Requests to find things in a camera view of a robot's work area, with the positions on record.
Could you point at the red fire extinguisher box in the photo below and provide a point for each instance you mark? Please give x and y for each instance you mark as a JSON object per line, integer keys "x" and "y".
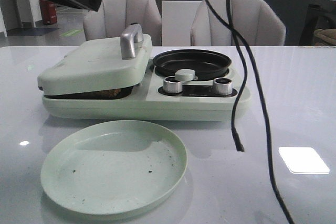
{"x": 48, "y": 12}

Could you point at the right silver control knob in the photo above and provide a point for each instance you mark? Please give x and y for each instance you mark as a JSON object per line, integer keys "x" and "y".
{"x": 222, "y": 86}

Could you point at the right grey upholstered chair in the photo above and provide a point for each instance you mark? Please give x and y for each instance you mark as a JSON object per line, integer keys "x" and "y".
{"x": 253, "y": 19}

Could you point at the grey upholstered chair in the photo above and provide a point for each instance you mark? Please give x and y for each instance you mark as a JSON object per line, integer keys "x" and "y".
{"x": 114, "y": 16}
{"x": 253, "y": 19}

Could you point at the left grey upholstered chair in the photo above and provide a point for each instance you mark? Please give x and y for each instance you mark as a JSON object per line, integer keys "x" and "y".
{"x": 114, "y": 16}

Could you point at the black round frying pan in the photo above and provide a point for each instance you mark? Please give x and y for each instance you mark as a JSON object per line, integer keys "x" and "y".
{"x": 207, "y": 65}

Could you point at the green breakfast maker lid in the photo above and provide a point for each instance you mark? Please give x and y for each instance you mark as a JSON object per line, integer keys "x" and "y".
{"x": 100, "y": 64}

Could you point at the silver control knob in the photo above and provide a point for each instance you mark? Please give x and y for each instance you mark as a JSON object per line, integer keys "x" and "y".
{"x": 172, "y": 86}
{"x": 222, "y": 86}

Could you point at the green breakfast maker base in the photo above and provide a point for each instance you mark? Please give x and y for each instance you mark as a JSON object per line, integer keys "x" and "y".
{"x": 148, "y": 101}

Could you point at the white refrigerator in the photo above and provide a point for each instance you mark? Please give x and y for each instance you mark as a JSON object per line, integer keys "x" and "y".
{"x": 177, "y": 19}

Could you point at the light green round plate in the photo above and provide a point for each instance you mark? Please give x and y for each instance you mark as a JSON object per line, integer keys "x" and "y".
{"x": 116, "y": 169}

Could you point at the left silver control knob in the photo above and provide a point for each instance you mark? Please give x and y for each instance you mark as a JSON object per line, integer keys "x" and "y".
{"x": 172, "y": 86}

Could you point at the bread slice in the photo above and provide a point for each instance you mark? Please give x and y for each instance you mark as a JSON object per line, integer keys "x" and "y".
{"x": 103, "y": 94}

